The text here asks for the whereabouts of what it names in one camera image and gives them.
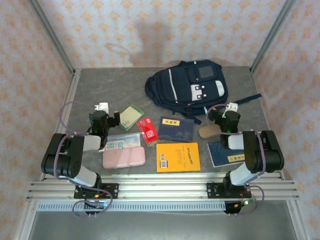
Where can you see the green card holder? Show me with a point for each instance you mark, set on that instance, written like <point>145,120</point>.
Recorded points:
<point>130,117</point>

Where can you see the tan oval case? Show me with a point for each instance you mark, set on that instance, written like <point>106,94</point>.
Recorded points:
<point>208,132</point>

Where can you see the red packet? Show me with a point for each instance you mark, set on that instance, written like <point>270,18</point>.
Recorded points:
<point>147,131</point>

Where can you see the plain navy book yellow label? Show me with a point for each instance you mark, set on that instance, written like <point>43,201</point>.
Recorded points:
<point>222,156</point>

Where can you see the navy book with flower print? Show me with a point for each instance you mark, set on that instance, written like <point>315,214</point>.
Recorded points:
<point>176,130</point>

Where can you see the navy blue backpack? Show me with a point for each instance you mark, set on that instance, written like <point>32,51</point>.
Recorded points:
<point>185,87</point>

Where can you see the pink pencil case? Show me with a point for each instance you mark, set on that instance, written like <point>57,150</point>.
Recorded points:
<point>123,157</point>

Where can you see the orange book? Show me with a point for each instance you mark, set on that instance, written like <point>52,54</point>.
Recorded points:
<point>178,157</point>

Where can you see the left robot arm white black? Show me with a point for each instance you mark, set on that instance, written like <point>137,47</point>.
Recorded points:
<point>62,160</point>

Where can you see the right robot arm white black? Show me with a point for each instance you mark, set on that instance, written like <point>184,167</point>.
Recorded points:
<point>265,155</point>

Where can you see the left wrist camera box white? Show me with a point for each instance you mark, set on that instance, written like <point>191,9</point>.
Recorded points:
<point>102,106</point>

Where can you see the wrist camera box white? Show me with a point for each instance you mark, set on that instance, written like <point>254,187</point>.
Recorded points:
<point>102,106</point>
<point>231,107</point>

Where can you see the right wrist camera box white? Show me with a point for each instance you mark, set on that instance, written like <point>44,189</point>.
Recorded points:
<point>231,107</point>

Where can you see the aluminium side rail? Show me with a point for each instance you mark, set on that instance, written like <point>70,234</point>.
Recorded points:
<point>73,77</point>

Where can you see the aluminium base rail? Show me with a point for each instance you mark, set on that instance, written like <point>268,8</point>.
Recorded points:
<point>162,190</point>

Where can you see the aluminium corner post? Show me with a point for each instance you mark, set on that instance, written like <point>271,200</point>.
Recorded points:
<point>51,35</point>
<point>272,35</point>

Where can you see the aluminium frame leg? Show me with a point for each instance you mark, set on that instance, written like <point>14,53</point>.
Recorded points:
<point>26,220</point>
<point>298,220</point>

